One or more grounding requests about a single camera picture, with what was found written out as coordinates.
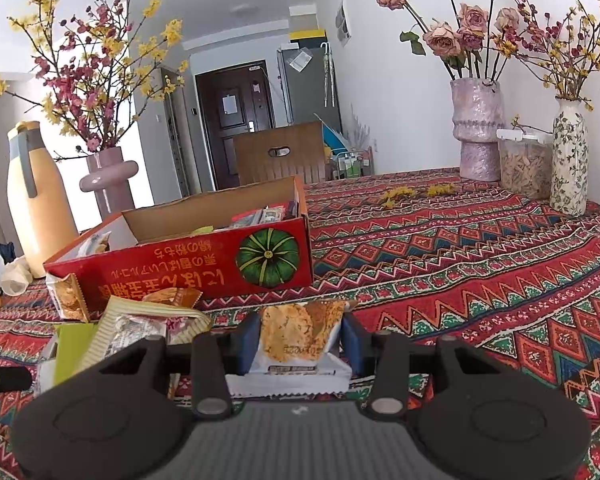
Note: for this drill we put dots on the dried pink roses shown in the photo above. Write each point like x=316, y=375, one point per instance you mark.
x=455, y=30

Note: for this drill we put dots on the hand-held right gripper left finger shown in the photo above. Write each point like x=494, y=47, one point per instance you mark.
x=247, y=342

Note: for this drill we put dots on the brown triangular snack packet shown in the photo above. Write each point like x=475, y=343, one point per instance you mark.
x=172, y=299

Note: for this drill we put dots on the white dried grass bundle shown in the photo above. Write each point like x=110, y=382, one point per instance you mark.
x=360, y=127

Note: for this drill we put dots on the smooth pink vase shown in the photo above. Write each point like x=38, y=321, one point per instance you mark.
x=107, y=185

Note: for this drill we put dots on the white paper sheet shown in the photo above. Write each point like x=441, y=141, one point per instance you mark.
x=300, y=60

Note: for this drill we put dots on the grey hallway cabinet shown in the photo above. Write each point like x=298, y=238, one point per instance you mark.
x=176, y=135

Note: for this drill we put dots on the textured pink vase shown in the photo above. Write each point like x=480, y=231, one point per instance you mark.
x=477, y=125

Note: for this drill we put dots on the yellow thermos jug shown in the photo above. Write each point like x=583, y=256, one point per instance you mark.
x=42, y=210

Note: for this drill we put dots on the pile of assorted snack packets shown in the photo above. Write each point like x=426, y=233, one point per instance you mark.
x=265, y=216

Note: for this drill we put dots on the yellow pink blossom branches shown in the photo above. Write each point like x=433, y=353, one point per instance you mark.
x=95, y=65

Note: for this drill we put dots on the blue white bag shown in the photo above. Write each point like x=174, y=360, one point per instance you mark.
x=334, y=136

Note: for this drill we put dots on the clear storage jar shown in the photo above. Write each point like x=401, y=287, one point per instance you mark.
x=525, y=170

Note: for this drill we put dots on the cracker print snack packet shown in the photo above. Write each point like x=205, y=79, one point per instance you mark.
x=290, y=335
x=95, y=244
x=70, y=297

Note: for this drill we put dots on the grey refrigerator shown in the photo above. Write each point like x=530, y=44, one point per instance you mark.
x=307, y=90

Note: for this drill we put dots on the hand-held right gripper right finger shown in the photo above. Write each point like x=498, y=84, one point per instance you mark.
x=352, y=345

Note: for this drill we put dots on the wooden chair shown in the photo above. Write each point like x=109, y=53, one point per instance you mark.
x=280, y=160

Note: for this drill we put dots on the red cardboard box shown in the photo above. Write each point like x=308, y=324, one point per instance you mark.
x=180, y=260

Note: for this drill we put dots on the yellow-green snack packet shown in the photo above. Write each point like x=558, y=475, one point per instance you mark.
x=77, y=355

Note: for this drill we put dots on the yellow box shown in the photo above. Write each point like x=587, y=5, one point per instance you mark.
x=307, y=34

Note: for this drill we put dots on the floral white vase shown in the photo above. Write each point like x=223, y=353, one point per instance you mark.
x=570, y=160

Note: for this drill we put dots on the dark bag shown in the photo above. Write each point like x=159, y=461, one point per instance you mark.
x=0, y=251

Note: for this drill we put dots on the fallen yellow blossoms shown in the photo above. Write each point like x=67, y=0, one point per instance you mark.
x=402, y=192

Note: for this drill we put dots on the striped cream snack packet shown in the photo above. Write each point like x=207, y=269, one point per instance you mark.
x=130, y=330

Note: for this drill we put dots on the patterned tablecloth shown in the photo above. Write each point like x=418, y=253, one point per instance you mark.
x=480, y=270

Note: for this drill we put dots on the dark entrance door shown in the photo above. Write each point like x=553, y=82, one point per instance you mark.
x=235, y=120

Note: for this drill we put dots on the white folded umbrella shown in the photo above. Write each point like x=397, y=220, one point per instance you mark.
x=328, y=75

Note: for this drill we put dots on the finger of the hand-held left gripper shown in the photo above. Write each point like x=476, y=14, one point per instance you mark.
x=5, y=381

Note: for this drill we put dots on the white wall panel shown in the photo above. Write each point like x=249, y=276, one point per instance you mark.
x=344, y=21

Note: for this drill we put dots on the yellow red blossom branches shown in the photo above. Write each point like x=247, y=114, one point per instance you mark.
x=565, y=45

